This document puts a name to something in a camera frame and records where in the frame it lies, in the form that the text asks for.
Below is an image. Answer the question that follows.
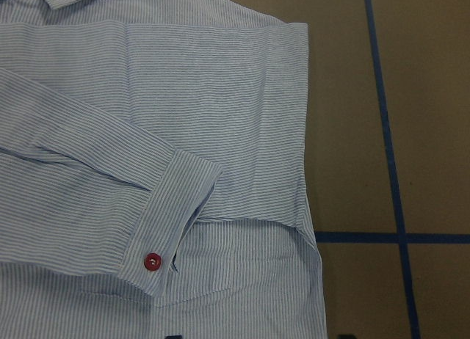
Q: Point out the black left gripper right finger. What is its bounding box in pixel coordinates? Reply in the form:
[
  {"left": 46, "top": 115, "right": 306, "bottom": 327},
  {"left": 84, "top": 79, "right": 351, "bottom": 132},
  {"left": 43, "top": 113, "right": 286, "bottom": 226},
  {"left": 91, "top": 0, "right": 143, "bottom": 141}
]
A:
[{"left": 336, "top": 333, "right": 356, "bottom": 339}]

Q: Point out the blue striped button shirt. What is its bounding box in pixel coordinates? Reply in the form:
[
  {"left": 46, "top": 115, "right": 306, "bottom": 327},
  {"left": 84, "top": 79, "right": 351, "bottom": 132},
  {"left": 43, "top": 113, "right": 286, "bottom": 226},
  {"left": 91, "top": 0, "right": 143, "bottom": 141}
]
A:
[{"left": 1, "top": 0, "right": 328, "bottom": 338}]

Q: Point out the brown paper table cover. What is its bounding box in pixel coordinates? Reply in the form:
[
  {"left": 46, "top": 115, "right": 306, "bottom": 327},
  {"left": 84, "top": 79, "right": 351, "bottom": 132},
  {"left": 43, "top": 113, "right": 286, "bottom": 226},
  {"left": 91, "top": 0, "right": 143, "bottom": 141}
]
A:
[{"left": 233, "top": 0, "right": 469, "bottom": 338}]

